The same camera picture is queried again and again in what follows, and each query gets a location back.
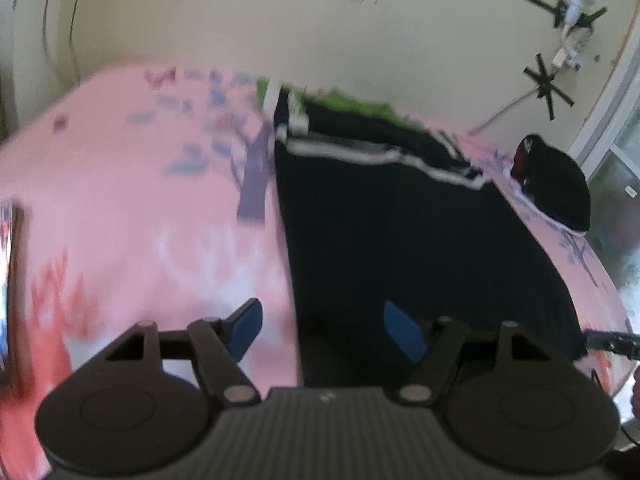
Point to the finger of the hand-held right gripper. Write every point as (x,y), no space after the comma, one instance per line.
(612,342)

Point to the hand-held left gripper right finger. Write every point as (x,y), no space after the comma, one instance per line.
(402,332)

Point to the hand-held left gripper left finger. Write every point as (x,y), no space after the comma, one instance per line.
(247,330)

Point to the black pants with white stripes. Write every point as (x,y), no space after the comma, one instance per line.
(400,230)

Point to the black folded clothes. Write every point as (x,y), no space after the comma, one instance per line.
(560,185)

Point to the white folded cloth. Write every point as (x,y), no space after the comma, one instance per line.
(555,222)

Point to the pink floral bedsheet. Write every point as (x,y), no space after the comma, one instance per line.
(125,185)

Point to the red and black cloth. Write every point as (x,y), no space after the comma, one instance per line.
(522,162)

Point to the white framed window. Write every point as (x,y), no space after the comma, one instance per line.
(607,125)

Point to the green cloth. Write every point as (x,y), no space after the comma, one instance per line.
(355,102)

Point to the dark framed colourful panel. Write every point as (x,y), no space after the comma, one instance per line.
(7,285)

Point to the white wall socket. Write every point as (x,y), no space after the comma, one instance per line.
(567,58)

